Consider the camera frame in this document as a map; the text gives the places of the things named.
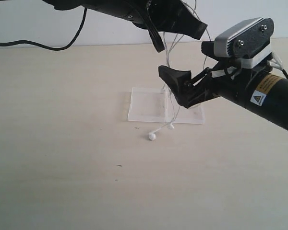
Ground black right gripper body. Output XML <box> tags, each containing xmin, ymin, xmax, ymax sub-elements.
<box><xmin>182</xmin><ymin>61</ymin><xmax>257</xmax><ymax>108</ymax></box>

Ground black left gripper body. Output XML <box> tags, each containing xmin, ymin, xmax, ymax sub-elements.
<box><xmin>132</xmin><ymin>0</ymin><xmax>182</xmax><ymax>31</ymax></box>

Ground white wired earphones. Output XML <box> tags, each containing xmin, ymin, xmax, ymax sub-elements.
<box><xmin>147</xmin><ymin>0</ymin><xmax>213</xmax><ymax>141</ymax></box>

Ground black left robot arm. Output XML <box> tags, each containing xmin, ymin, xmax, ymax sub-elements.
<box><xmin>45</xmin><ymin>0</ymin><xmax>208</xmax><ymax>52</ymax></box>

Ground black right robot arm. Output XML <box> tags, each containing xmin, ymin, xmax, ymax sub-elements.
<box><xmin>158</xmin><ymin>42</ymin><xmax>288</xmax><ymax>131</ymax></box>

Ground clear plastic hinged case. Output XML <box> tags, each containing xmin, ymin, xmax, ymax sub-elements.
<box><xmin>128</xmin><ymin>87</ymin><xmax>205</xmax><ymax>125</ymax></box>

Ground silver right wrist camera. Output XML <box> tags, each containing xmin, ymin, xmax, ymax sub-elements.
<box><xmin>214</xmin><ymin>17</ymin><xmax>275</xmax><ymax>69</ymax></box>

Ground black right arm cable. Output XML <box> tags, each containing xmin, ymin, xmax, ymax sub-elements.
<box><xmin>268</xmin><ymin>52</ymin><xmax>288</xmax><ymax>81</ymax></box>

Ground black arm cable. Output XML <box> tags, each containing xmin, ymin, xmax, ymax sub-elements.
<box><xmin>268</xmin><ymin>52</ymin><xmax>288</xmax><ymax>81</ymax></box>
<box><xmin>0</xmin><ymin>7</ymin><xmax>88</xmax><ymax>51</ymax></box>

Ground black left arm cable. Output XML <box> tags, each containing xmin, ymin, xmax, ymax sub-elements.
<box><xmin>0</xmin><ymin>7</ymin><xmax>88</xmax><ymax>51</ymax></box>

